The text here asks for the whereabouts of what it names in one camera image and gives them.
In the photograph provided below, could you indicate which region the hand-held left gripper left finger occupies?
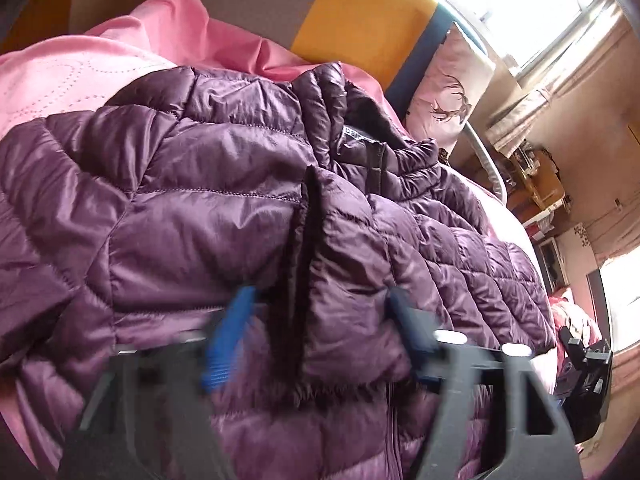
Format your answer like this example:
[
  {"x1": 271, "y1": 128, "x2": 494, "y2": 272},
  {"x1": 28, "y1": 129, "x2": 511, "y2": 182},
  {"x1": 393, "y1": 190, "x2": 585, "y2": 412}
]
[{"x1": 60, "y1": 286, "x2": 259, "y2": 480}]

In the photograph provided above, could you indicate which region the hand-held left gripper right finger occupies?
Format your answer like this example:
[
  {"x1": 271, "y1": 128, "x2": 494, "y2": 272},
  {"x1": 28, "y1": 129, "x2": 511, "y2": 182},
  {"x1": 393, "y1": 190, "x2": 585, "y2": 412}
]
[{"x1": 389, "y1": 289, "x2": 584, "y2": 480}]

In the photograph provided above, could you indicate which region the purple puffer jacket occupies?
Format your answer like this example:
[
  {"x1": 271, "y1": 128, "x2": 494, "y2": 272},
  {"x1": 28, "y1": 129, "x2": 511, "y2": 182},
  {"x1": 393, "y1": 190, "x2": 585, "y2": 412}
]
[{"x1": 0, "y1": 62, "x2": 558, "y2": 480}]

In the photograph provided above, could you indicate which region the pink cloth pile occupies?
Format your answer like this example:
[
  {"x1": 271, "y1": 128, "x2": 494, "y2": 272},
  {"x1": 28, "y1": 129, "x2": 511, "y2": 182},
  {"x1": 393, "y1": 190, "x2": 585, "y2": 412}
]
[{"x1": 547, "y1": 291, "x2": 603, "y2": 356}]

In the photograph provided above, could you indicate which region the bright window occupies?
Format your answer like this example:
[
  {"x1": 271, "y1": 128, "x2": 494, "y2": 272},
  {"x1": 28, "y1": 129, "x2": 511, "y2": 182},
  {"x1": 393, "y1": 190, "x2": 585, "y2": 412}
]
[
  {"x1": 597, "y1": 255, "x2": 640, "y2": 356},
  {"x1": 415, "y1": 0, "x2": 601, "y2": 68}
]

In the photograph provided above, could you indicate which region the white cabinet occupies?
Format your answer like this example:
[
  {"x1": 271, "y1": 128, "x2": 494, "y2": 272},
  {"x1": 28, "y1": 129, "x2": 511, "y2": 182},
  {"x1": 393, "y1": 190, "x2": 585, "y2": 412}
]
[{"x1": 531, "y1": 220, "x2": 563, "y2": 292}]

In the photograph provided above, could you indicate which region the grey metal tube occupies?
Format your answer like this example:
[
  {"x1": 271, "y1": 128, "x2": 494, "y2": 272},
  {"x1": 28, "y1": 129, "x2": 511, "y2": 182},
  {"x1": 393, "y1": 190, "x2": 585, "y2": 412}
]
[{"x1": 462, "y1": 122, "x2": 511, "y2": 206}]

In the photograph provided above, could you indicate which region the wooden shelf unit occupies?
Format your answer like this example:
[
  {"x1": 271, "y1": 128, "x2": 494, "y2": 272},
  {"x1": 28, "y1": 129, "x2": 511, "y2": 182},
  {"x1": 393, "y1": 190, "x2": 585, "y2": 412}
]
[{"x1": 505, "y1": 145, "x2": 568, "y2": 221}]

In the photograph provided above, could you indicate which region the deer print pillow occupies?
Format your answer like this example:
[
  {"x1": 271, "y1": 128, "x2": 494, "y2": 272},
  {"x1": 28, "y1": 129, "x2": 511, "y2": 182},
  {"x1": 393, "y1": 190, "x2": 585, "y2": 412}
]
[{"x1": 402, "y1": 22, "x2": 496, "y2": 161}]

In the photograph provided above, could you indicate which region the pink patterned curtain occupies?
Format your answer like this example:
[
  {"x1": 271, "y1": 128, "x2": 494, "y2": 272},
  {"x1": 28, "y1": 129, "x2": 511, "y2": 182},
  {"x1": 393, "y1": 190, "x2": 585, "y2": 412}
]
[{"x1": 487, "y1": 0, "x2": 637, "y2": 157}]

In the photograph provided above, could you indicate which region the pink quilted bedspread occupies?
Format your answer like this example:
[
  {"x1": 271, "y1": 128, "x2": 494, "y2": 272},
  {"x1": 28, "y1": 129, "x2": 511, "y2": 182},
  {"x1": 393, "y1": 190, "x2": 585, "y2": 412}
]
[{"x1": 0, "y1": 0, "x2": 548, "y2": 480}]

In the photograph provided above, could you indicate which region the yellow grey blue headboard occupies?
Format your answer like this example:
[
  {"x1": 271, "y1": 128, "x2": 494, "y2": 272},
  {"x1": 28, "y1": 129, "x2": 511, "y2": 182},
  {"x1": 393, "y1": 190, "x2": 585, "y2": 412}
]
[{"x1": 0, "y1": 0, "x2": 473, "y2": 111}]

